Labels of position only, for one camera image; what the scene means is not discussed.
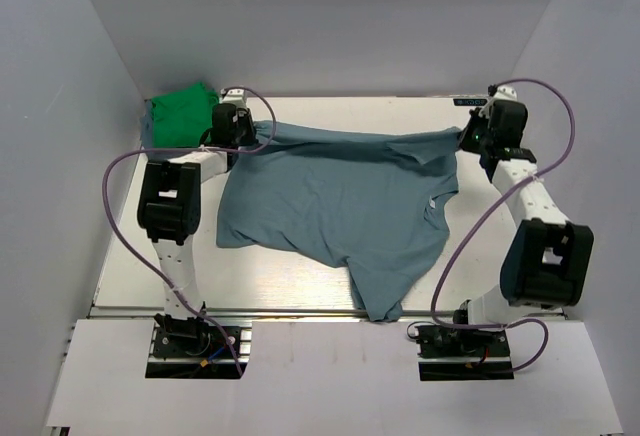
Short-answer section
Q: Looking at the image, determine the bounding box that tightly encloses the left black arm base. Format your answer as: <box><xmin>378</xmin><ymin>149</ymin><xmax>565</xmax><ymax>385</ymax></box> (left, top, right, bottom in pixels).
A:
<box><xmin>145</xmin><ymin>313</ymin><xmax>251</xmax><ymax>380</ymax></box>

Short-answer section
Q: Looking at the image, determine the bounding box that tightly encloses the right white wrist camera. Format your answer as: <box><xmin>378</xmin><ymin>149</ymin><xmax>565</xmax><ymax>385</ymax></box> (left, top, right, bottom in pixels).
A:
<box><xmin>487</xmin><ymin>84</ymin><xmax>518</xmax><ymax>103</ymax></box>

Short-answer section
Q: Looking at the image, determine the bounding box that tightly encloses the blue label sticker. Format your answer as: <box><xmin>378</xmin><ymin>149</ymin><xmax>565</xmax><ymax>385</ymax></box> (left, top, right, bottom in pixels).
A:
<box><xmin>453</xmin><ymin>98</ymin><xmax>488</xmax><ymax>107</ymax></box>

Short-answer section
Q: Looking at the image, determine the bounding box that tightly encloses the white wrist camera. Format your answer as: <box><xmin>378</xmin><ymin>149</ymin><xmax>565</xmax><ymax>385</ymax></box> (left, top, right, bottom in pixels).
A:
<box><xmin>487</xmin><ymin>84</ymin><xmax>518</xmax><ymax>103</ymax></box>
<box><xmin>220</xmin><ymin>88</ymin><xmax>247</xmax><ymax>108</ymax></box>

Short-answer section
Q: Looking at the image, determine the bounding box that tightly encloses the folded blue-grey t-shirt underneath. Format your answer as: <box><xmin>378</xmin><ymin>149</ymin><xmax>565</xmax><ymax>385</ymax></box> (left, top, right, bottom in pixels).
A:
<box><xmin>140</xmin><ymin>100</ymin><xmax>154</xmax><ymax>149</ymax></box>

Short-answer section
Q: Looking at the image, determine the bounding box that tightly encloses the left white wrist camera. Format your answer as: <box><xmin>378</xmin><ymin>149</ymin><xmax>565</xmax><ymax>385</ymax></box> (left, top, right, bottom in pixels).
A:
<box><xmin>220</xmin><ymin>88</ymin><xmax>247</xmax><ymax>108</ymax></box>

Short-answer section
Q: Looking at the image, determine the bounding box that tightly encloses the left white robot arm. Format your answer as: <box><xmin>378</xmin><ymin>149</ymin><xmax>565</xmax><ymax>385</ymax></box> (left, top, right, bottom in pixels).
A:
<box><xmin>137</xmin><ymin>100</ymin><xmax>256</xmax><ymax>320</ymax></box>

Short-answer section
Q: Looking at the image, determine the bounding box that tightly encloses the folded green t-shirt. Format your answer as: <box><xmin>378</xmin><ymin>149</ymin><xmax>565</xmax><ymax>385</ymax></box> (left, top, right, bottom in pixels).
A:
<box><xmin>151</xmin><ymin>83</ymin><xmax>219</xmax><ymax>148</ymax></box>

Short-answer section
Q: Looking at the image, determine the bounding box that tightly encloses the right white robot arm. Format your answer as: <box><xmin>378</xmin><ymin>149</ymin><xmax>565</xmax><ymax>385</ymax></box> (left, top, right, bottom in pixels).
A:
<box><xmin>451</xmin><ymin>96</ymin><xmax>594</xmax><ymax>355</ymax></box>

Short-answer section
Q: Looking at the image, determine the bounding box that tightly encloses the blue-grey t-shirt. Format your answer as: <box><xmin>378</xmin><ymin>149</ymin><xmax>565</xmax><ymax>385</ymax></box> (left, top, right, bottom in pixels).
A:
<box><xmin>216</xmin><ymin>121</ymin><xmax>459</xmax><ymax>322</ymax></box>

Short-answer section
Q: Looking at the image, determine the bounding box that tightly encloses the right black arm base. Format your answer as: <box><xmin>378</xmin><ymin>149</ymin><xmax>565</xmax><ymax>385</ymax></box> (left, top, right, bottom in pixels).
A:
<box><xmin>406</xmin><ymin>321</ymin><xmax>514</xmax><ymax>382</ymax></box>

